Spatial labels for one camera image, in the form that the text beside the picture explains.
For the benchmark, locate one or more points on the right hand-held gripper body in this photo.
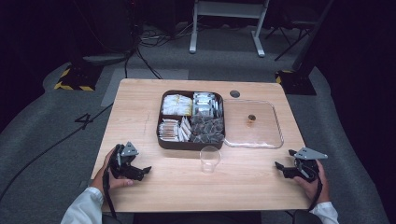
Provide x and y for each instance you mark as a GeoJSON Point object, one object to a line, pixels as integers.
{"type": "Point", "coordinates": [308, 161]}

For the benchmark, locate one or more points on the black stand base striped edge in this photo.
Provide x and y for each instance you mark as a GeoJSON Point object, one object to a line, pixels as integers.
{"type": "Point", "coordinates": [79, 79]}
{"type": "Point", "coordinates": [295, 81]}

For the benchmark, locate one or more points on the row of silver packets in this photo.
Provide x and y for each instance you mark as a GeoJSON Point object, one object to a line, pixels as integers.
{"type": "Point", "coordinates": [205, 104]}

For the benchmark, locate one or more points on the brown compartment box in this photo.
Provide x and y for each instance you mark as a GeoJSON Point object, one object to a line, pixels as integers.
{"type": "Point", "coordinates": [190, 146]}

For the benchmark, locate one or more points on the person's right hand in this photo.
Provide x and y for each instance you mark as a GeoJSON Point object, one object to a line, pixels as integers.
{"type": "Point", "coordinates": [313, 189]}

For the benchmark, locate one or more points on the clear glass cup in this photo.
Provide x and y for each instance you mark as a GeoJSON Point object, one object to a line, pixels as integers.
{"type": "Point", "coordinates": [210, 158]}

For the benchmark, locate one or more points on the person's left hand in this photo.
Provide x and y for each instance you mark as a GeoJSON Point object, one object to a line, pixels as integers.
{"type": "Point", "coordinates": [114, 183]}

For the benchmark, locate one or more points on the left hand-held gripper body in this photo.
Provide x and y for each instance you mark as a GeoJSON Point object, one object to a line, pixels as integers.
{"type": "Point", "coordinates": [128, 151]}

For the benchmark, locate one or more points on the white table frame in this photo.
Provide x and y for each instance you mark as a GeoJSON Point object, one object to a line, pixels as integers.
{"type": "Point", "coordinates": [229, 11]}

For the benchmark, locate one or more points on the clear lid with brown knob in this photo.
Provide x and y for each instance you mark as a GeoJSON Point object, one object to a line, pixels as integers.
{"type": "Point", "coordinates": [261, 133]}

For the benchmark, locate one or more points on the row of white stick packets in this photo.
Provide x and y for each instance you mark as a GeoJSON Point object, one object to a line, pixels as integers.
{"type": "Point", "coordinates": [174, 130]}

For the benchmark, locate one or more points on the pile of grey tea bags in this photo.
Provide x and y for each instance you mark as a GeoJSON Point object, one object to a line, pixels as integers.
{"type": "Point", "coordinates": [208, 129]}

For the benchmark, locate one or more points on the pile of white yellow packets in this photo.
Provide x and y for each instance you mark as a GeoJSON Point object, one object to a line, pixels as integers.
{"type": "Point", "coordinates": [176, 105]}

